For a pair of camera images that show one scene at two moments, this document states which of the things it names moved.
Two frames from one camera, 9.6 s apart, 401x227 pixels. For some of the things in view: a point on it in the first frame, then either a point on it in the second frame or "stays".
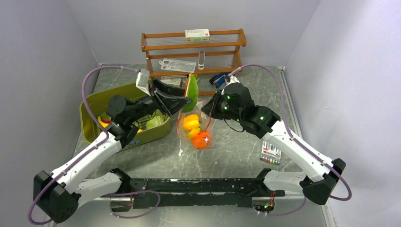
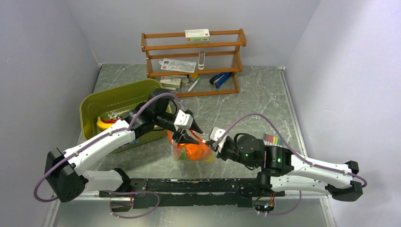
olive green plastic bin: (97, 106) stays
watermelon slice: (191, 91) → (179, 153)
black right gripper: (211, 108) → (220, 152)
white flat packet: (178, 65) stays
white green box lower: (174, 82) stays
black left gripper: (167, 98) → (182, 137)
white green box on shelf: (197, 35) stays
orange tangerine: (201, 140) → (196, 152)
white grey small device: (201, 60) stays
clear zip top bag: (195, 126) → (204, 152)
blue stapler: (218, 79) stays
